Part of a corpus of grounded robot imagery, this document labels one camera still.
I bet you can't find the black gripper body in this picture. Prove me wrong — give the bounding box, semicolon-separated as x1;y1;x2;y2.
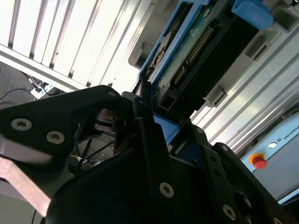
45;140;225;224

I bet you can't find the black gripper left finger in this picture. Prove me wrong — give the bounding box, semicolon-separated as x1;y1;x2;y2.
0;79;176;204

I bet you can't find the hard disk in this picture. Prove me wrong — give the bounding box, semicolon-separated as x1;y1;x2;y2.
130;0;275;144

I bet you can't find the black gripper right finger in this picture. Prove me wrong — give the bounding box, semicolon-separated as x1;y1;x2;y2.
195;127;299;224

